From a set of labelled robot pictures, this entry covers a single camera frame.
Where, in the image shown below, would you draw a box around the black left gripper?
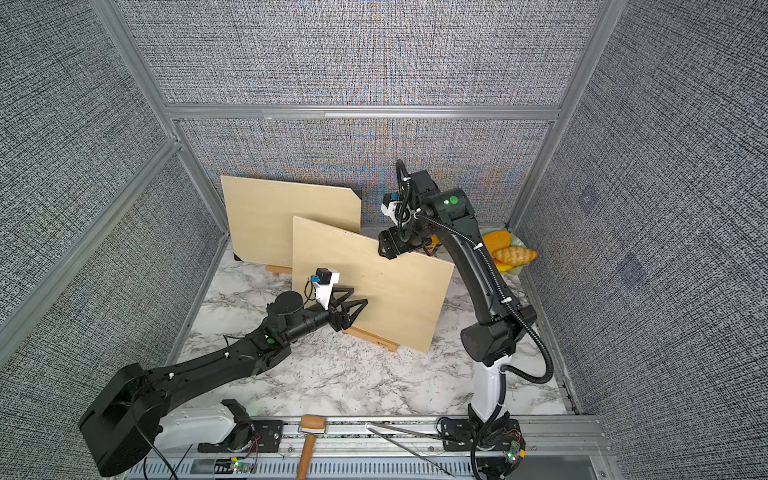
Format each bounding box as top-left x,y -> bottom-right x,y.
284,288 -> 367,347

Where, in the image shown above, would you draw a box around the light wooden board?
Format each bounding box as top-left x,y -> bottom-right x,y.
292,216 -> 454,353
220,176 -> 362,267

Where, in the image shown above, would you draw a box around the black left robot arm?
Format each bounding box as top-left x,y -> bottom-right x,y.
78,287 -> 368,477

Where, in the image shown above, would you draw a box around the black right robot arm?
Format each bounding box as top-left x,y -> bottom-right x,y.
378,160 -> 554,422

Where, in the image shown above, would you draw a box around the orange round bread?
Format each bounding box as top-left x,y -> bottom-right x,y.
482,230 -> 512,254

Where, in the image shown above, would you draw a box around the small yellow bread piece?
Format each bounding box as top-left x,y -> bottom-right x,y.
493,259 -> 513,273

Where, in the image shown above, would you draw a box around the light green plate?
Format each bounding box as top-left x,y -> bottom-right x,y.
481,228 -> 538,276

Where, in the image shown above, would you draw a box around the yellow striped bread loaf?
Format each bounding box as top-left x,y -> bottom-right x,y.
492,245 -> 538,268

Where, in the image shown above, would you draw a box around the metal tongs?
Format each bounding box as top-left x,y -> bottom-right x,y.
365,423 -> 463,478

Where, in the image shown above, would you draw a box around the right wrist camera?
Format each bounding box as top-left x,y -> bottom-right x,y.
380,192 -> 401,223

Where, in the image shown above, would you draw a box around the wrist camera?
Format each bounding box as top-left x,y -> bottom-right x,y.
310,268 -> 340,310
380,192 -> 401,223

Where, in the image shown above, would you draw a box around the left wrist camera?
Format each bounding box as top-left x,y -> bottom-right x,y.
310,268 -> 340,310

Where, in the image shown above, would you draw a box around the wooden handled mallet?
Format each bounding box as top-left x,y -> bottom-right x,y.
296,415 -> 327,480

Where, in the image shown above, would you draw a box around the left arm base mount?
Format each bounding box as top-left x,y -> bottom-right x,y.
197,420 -> 285,455

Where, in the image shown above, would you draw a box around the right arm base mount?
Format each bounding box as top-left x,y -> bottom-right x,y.
435,413 -> 527,479

